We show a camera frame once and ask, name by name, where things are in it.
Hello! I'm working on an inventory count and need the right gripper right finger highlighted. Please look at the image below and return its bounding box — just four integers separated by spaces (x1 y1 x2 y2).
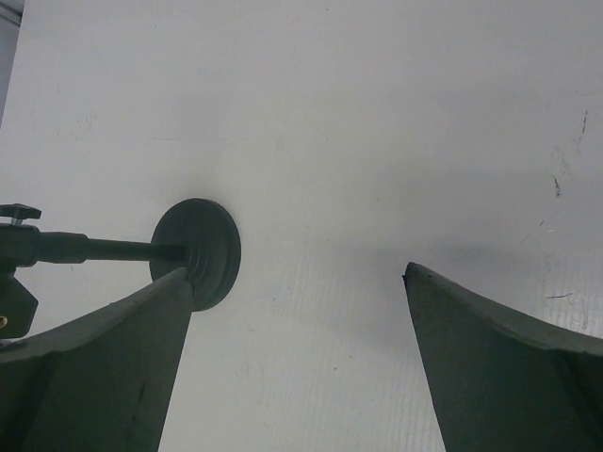
403 263 602 451

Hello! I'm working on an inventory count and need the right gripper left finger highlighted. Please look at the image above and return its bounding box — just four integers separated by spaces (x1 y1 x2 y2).
1 269 194 451

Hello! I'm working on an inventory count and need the black round-base phone stand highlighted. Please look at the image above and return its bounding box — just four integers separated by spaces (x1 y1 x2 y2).
1 199 241 340

